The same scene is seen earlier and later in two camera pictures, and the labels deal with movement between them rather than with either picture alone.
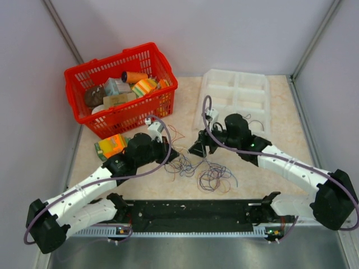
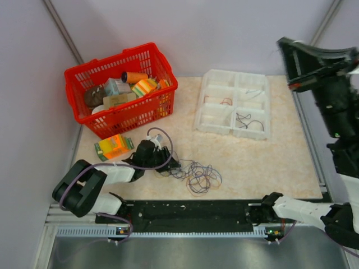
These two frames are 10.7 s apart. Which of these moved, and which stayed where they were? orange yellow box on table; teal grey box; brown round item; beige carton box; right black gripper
Moved: right black gripper
Stayed: orange yellow box on table; beige carton box; teal grey box; brown round item
